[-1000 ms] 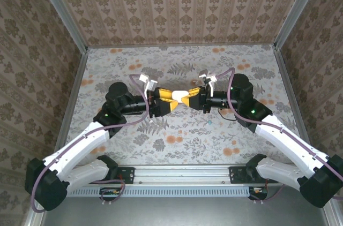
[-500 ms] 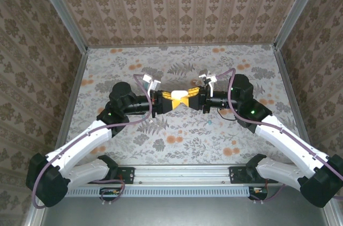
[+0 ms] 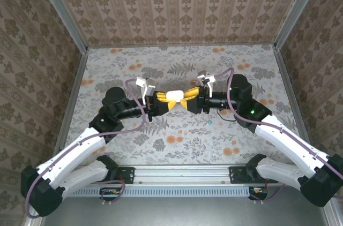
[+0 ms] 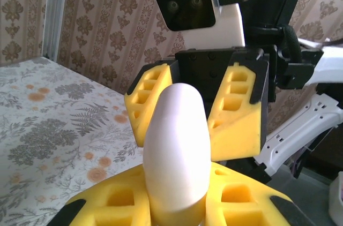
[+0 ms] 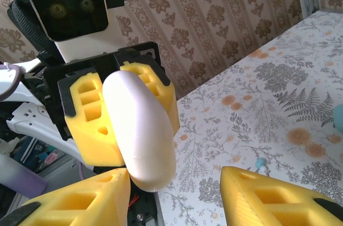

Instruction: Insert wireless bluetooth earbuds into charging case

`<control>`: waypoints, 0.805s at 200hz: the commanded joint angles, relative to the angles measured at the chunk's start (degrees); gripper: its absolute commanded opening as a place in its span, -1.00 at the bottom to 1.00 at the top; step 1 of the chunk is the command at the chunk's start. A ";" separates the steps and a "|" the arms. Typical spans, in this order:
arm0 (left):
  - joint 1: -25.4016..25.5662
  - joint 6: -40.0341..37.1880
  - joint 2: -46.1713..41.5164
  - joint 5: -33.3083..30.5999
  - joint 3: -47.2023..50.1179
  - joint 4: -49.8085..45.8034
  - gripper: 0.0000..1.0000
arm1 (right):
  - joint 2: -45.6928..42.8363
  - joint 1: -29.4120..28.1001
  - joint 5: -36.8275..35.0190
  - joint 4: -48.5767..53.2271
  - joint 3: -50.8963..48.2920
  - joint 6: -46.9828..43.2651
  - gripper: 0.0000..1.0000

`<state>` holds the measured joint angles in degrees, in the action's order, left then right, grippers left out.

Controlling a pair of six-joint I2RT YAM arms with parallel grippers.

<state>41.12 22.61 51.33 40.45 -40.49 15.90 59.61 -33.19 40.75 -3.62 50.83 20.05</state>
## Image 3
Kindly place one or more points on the white earbud charging case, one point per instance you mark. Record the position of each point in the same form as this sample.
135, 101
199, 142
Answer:
174, 96

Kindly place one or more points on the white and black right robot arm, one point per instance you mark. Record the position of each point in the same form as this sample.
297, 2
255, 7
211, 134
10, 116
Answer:
289, 143

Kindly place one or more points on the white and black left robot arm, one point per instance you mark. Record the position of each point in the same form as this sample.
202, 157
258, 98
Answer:
77, 148

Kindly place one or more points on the black base connector board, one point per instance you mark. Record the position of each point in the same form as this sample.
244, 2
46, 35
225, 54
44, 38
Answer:
258, 190
112, 191

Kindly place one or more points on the grey metal sheet panel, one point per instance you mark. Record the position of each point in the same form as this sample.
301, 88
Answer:
174, 212

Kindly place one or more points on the aluminium table back rail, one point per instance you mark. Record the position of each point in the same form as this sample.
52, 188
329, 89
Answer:
182, 45

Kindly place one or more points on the aluminium table side rail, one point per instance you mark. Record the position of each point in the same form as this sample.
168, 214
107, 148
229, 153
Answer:
288, 84
73, 94

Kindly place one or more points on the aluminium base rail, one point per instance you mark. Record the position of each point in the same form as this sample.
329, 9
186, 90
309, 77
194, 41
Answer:
182, 175

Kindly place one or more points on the aluminium frame post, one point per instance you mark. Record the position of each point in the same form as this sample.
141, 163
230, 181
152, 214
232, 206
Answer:
297, 11
61, 14

